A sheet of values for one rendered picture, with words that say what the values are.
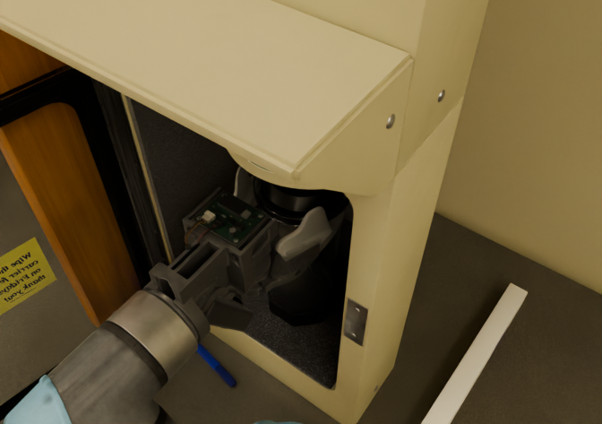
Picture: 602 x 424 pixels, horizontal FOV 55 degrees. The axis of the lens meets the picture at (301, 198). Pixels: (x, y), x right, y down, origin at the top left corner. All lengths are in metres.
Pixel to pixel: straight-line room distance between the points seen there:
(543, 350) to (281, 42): 0.68
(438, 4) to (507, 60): 0.50
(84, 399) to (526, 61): 0.65
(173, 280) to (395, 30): 0.28
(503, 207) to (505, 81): 0.23
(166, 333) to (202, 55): 0.25
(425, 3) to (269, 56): 0.09
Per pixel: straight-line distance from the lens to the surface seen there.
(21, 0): 0.42
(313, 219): 0.57
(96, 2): 0.40
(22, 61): 0.62
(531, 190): 0.95
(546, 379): 0.90
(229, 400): 0.83
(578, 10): 0.79
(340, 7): 0.36
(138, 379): 0.50
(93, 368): 0.50
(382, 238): 0.46
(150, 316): 0.51
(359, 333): 0.58
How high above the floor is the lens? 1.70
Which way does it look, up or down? 48 degrees down
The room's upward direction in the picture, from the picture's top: straight up
